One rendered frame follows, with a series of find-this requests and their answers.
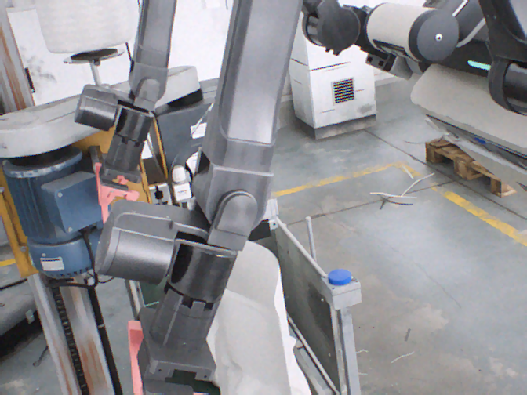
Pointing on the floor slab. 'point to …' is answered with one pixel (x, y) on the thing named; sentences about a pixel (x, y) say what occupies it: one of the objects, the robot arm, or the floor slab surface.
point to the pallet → (464, 164)
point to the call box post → (348, 350)
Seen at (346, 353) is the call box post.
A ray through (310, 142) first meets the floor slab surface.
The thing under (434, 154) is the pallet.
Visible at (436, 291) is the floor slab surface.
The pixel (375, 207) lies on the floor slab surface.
